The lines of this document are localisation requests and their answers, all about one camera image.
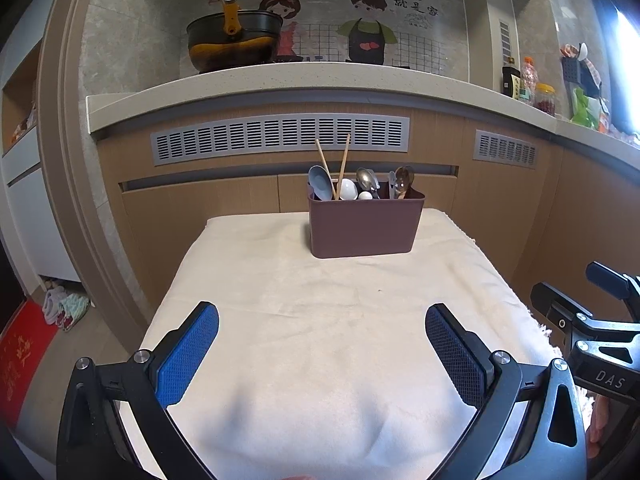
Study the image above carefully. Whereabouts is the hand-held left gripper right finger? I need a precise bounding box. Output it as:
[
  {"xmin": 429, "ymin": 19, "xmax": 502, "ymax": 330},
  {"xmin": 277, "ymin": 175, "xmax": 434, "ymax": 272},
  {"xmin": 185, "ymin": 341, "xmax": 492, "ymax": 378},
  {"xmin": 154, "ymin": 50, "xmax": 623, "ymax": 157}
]
[{"xmin": 425, "ymin": 302, "xmax": 587, "ymax": 480}]

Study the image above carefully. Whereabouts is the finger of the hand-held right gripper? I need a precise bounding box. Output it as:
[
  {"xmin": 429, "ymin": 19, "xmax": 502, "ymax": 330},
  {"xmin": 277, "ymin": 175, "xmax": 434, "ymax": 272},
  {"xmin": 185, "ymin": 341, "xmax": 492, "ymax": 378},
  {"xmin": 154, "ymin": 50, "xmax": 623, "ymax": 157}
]
[
  {"xmin": 585, "ymin": 261, "xmax": 640, "ymax": 321},
  {"xmin": 531, "ymin": 282, "xmax": 640, "ymax": 356}
]

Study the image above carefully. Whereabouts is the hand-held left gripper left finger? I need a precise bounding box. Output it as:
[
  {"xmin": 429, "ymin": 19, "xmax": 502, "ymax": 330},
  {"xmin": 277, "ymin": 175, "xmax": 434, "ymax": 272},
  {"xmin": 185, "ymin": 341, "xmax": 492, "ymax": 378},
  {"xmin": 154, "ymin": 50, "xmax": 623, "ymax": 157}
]
[{"xmin": 56, "ymin": 301, "xmax": 221, "ymax": 480}]

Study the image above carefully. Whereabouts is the maroon plastic utensil holder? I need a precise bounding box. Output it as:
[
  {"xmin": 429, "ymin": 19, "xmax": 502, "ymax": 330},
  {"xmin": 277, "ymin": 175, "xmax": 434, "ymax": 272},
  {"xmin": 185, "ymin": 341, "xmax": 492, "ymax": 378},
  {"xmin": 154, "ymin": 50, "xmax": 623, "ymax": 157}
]
[{"xmin": 306, "ymin": 182, "xmax": 426, "ymax": 260}]

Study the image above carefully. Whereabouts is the blue-grey spoon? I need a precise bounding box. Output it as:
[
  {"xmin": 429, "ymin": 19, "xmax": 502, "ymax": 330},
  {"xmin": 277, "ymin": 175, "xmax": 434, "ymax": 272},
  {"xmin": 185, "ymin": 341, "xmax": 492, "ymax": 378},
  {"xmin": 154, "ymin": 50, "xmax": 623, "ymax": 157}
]
[{"xmin": 307, "ymin": 165, "xmax": 335, "ymax": 202}]

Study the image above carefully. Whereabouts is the person's right hand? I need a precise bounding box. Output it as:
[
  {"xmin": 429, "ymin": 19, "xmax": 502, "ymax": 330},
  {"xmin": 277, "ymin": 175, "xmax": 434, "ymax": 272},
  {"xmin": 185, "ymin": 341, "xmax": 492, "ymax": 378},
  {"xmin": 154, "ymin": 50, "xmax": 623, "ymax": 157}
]
[{"xmin": 586, "ymin": 392, "xmax": 616, "ymax": 461}]

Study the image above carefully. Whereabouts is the wooden cabinet front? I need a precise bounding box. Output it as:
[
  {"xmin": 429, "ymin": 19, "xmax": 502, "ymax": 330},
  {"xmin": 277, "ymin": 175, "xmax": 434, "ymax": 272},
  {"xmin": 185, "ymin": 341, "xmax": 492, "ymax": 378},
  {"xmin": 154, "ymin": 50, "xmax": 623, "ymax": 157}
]
[{"xmin": 95, "ymin": 105, "xmax": 640, "ymax": 321}]

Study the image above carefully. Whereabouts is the cream tablecloth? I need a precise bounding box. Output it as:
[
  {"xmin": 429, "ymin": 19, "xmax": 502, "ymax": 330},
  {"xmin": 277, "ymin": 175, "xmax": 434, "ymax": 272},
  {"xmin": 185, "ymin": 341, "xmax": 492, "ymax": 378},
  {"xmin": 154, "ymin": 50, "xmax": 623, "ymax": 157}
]
[{"xmin": 127, "ymin": 209, "xmax": 561, "ymax": 480}]

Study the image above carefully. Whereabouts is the white slipper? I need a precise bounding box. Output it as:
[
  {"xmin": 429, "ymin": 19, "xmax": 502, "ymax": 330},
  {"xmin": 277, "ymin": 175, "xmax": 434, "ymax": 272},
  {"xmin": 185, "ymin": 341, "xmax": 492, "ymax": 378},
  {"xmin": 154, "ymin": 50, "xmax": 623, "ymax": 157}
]
[{"xmin": 42, "ymin": 285, "xmax": 66, "ymax": 323}]

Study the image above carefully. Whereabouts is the short grey vent grille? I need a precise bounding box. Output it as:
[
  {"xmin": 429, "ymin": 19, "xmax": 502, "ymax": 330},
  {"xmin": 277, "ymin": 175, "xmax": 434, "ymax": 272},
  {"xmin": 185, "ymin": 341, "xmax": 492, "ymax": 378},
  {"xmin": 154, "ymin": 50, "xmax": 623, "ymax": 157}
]
[{"xmin": 474, "ymin": 129, "xmax": 540, "ymax": 167}]

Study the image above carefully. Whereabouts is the green packet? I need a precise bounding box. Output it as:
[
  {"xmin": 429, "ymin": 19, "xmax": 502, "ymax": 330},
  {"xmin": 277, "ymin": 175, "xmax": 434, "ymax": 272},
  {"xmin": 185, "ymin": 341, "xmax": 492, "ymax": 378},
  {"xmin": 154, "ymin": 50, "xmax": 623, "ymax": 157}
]
[{"xmin": 570, "ymin": 87, "xmax": 603, "ymax": 128}]

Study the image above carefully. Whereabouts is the red doormat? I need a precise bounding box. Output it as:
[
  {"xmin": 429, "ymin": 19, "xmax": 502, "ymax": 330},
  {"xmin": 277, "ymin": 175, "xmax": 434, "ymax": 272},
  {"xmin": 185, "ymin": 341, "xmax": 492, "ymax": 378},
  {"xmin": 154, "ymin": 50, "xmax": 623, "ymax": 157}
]
[{"xmin": 0, "ymin": 300, "xmax": 48, "ymax": 428}]

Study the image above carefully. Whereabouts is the red jar with yellow lid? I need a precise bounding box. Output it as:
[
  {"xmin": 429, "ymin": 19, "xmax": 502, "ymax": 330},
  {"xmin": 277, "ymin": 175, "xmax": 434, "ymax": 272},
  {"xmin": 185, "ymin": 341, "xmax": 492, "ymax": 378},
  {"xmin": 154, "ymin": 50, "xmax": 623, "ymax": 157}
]
[{"xmin": 534, "ymin": 83, "xmax": 557, "ymax": 117}]

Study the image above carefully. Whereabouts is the orange striped packet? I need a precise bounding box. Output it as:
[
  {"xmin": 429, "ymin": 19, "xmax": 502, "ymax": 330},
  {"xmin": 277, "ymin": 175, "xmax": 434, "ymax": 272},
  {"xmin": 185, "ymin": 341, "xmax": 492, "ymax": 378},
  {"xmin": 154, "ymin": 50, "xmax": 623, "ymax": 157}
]
[{"xmin": 582, "ymin": 55, "xmax": 606, "ymax": 91}]

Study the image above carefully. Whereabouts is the white storage cabinet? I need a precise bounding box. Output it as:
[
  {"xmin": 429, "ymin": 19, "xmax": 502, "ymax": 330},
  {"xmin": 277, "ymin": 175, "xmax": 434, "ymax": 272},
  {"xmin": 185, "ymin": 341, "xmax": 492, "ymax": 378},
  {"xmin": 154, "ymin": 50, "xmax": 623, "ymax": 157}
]
[{"xmin": 0, "ymin": 0, "xmax": 83, "ymax": 286}]

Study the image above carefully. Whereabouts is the dark sauce bottle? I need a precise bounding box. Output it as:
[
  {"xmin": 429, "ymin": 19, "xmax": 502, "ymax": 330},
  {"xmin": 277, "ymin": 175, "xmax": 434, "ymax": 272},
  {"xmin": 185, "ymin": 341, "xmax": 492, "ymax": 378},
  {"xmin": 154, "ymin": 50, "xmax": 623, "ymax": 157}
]
[{"xmin": 502, "ymin": 66, "xmax": 522, "ymax": 97}]

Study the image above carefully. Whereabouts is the bright window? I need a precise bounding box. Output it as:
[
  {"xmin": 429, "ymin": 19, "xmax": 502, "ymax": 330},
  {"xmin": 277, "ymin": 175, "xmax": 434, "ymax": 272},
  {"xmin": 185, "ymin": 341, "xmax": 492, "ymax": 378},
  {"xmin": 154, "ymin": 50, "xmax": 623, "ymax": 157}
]
[{"xmin": 597, "ymin": 0, "xmax": 640, "ymax": 136}]

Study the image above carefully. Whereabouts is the long grey vent grille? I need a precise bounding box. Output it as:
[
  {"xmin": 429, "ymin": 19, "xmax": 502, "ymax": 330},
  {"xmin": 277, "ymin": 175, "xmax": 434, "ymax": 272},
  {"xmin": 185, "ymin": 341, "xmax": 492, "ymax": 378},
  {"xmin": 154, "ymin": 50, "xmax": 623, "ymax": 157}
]
[{"xmin": 150, "ymin": 116, "xmax": 411, "ymax": 168}]

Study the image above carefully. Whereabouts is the white slotted vent strip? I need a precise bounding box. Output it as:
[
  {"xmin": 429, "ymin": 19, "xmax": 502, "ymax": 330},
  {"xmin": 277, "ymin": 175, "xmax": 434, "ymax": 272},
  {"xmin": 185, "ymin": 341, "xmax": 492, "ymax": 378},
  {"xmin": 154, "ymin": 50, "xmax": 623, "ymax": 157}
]
[{"xmin": 499, "ymin": 19, "xmax": 516, "ymax": 61}]

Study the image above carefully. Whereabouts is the taupe door frame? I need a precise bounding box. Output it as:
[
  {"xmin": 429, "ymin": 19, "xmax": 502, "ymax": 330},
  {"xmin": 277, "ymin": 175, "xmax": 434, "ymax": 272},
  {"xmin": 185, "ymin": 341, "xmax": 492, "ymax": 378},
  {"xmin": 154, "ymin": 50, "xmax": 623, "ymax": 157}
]
[{"xmin": 40, "ymin": 0, "xmax": 151, "ymax": 341}]

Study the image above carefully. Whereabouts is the black wok with yellow handle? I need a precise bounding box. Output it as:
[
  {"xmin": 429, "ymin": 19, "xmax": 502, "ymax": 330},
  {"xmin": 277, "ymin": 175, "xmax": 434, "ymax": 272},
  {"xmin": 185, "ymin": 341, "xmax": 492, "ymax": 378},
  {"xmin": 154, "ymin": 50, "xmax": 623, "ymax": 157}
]
[{"xmin": 186, "ymin": 0, "xmax": 287, "ymax": 73}]

